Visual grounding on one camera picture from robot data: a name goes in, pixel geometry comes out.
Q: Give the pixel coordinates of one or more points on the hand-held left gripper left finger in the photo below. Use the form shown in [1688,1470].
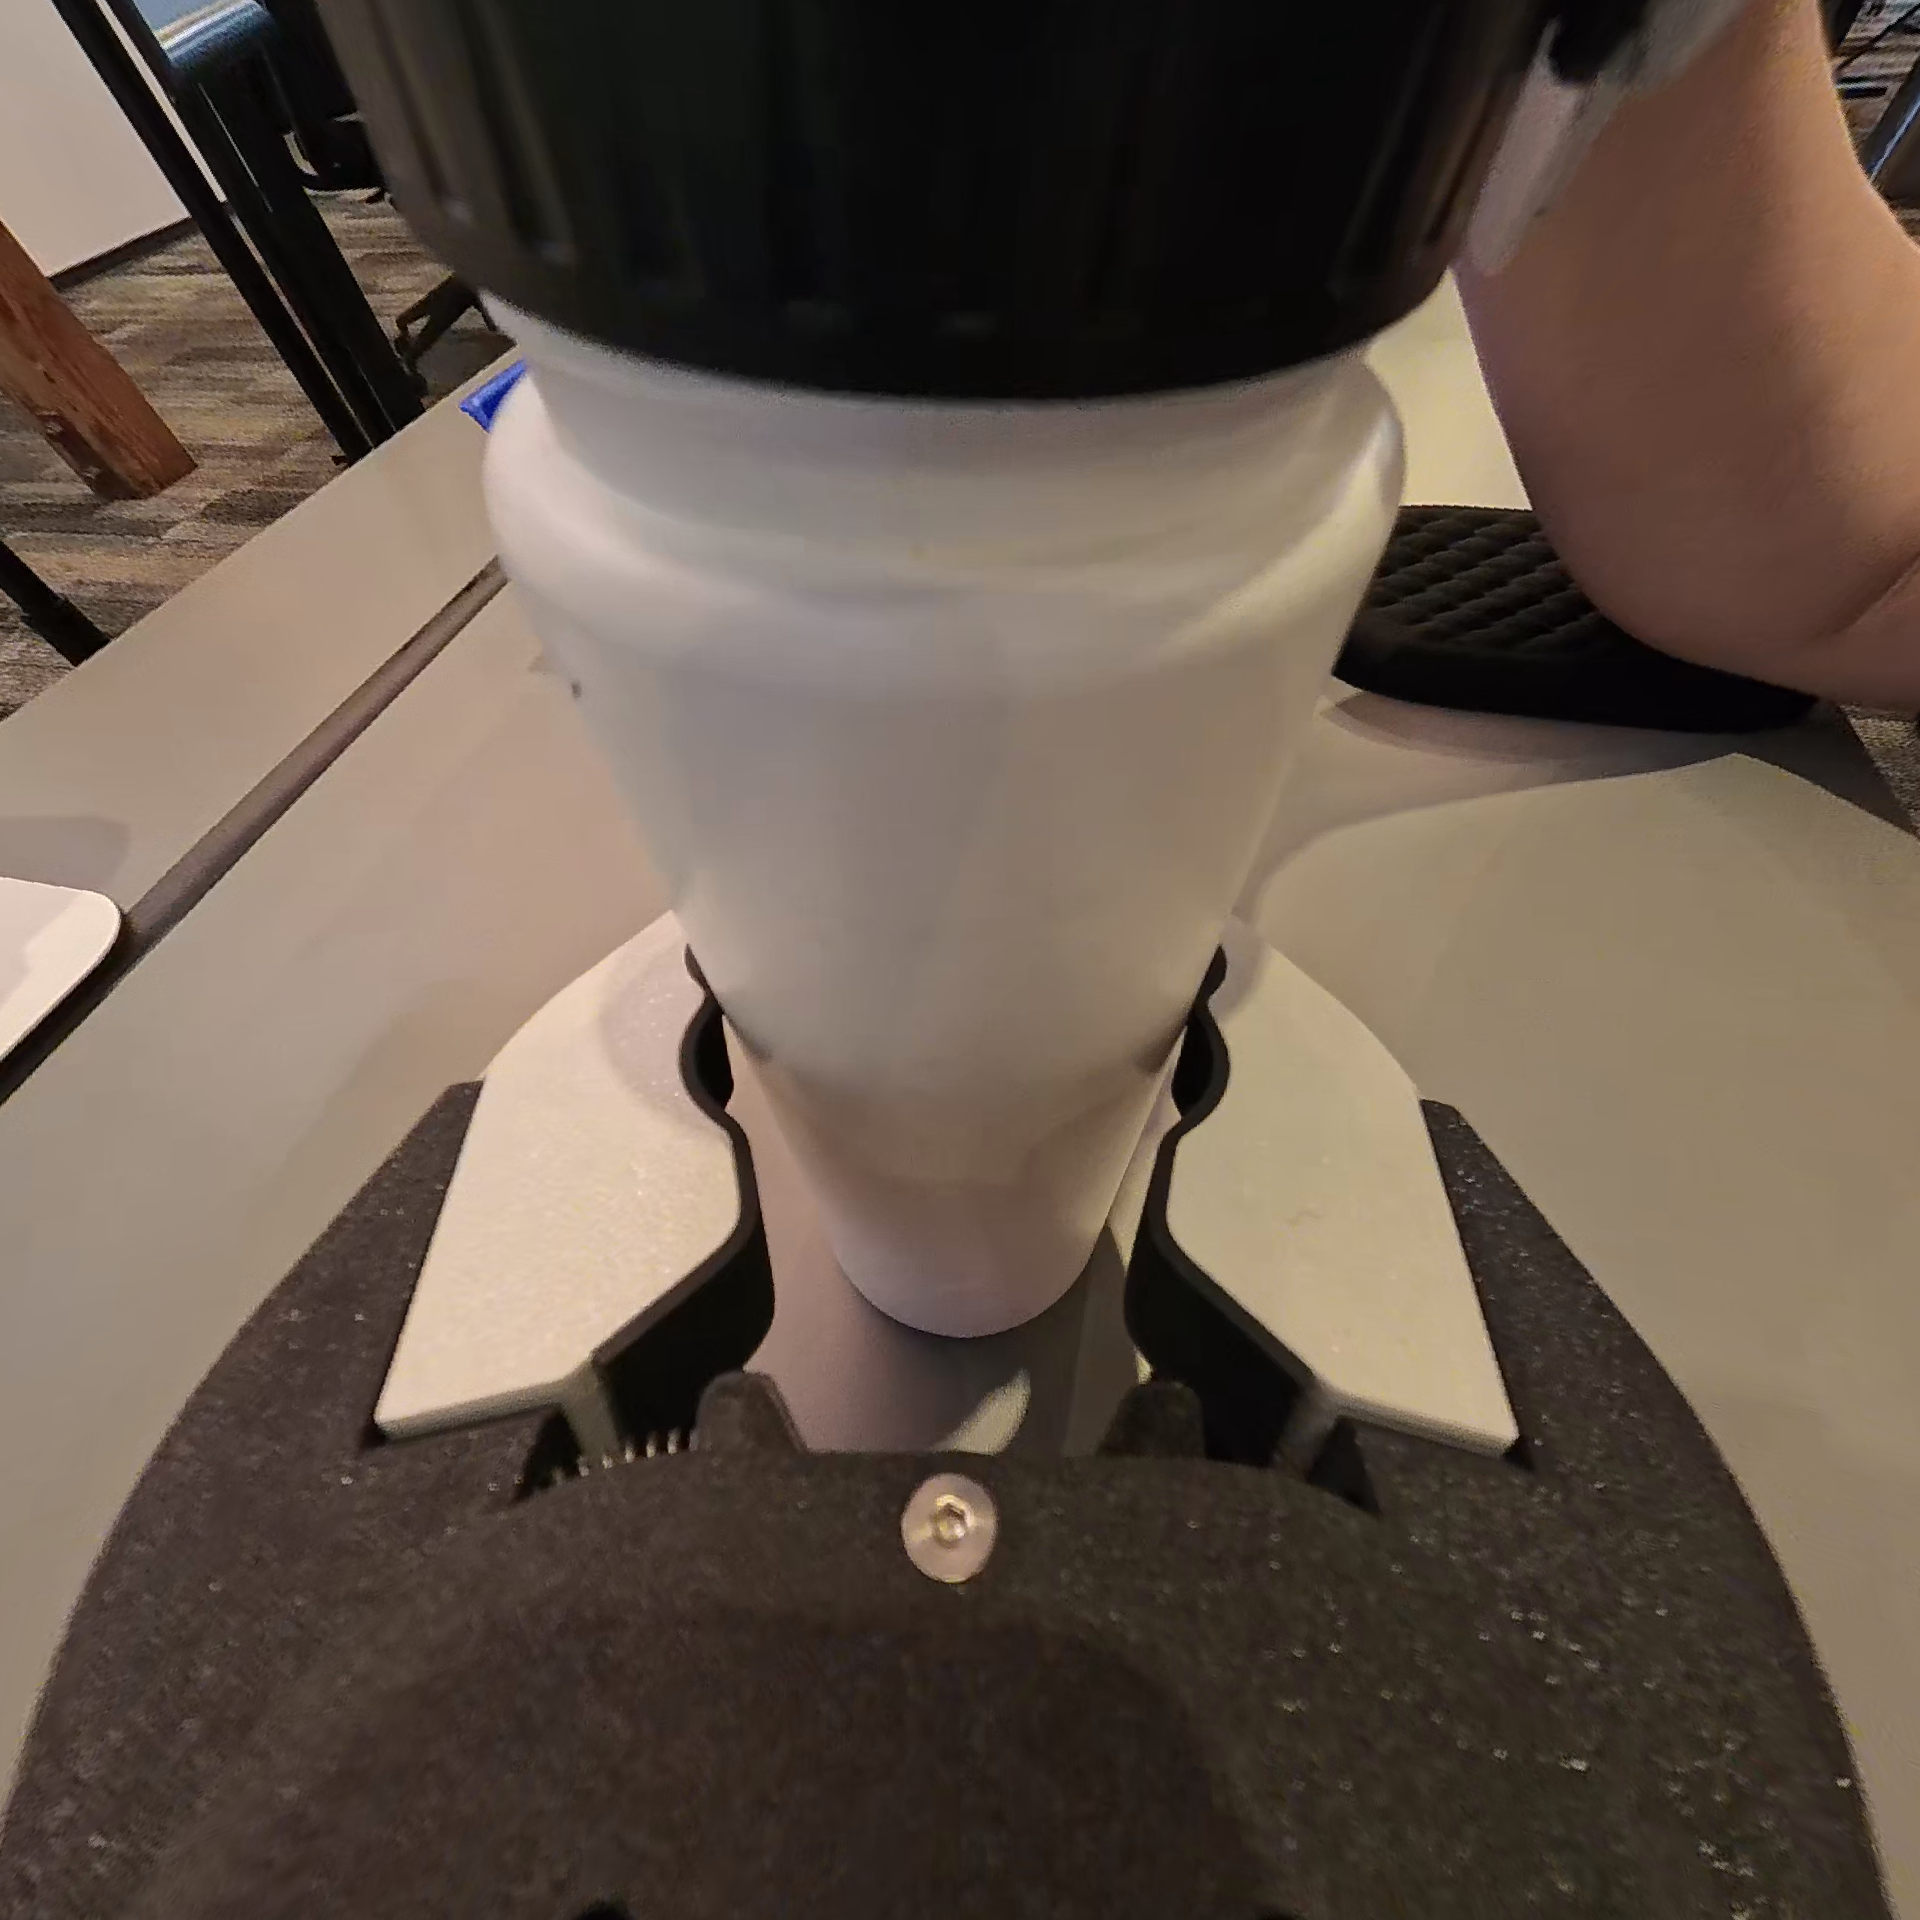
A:
[571,1202]

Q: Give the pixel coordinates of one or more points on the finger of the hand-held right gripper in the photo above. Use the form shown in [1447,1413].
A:
[1530,181]

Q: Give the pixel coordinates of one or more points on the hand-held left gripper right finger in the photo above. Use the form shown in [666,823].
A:
[1335,1230]

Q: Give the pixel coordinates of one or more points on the white plastic bottle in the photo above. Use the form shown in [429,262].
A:
[944,751]

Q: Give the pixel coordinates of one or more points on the black bottle lid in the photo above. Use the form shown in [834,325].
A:
[931,181]

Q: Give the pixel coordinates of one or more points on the blue plastic bin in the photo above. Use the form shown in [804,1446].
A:
[493,404]

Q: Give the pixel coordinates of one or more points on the person's right forearm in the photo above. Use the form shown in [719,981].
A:
[1725,376]

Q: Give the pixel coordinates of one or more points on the white stand base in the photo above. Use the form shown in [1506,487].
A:
[44,946]

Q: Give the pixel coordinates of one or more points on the dark office chair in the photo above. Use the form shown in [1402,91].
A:
[255,77]

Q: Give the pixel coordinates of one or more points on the wooden post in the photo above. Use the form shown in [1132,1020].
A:
[77,390]

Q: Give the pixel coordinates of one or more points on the black metal table frame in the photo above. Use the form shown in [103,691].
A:
[285,271]

